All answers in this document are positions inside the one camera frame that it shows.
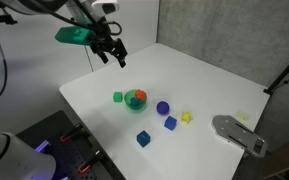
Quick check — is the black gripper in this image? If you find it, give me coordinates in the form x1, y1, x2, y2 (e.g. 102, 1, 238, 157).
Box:
89, 31, 128, 69

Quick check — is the orange toy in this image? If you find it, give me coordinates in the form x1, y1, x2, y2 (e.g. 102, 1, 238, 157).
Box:
134, 89, 148, 101

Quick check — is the yellow star toy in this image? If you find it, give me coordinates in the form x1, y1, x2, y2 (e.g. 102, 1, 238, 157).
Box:
180, 111, 194, 124

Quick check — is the teal toy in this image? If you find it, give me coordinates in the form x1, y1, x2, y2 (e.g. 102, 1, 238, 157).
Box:
129, 97, 142, 108

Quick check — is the green translucent bowl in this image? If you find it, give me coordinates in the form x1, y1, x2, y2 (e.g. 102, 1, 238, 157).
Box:
123, 89, 149, 113

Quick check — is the green cube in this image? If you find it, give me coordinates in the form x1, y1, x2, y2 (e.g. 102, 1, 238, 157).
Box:
112, 91, 124, 104

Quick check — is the purple ball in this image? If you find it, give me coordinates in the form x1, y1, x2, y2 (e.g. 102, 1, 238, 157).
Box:
156, 100, 171, 116

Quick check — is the dark blue cube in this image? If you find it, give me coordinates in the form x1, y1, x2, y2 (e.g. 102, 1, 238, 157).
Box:
136, 130, 153, 148

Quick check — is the black breadboard base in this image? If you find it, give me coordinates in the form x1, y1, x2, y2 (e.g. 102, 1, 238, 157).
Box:
15, 110, 127, 180

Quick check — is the black tripod pole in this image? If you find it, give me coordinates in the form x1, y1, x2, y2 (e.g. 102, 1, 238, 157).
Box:
263, 48, 289, 96

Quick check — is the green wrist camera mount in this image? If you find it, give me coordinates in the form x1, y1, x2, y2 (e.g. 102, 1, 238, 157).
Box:
54, 26, 97, 47

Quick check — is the black clamp orange handle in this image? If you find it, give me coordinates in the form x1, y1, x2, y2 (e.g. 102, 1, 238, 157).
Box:
59, 123, 86, 143
78, 150, 106, 174

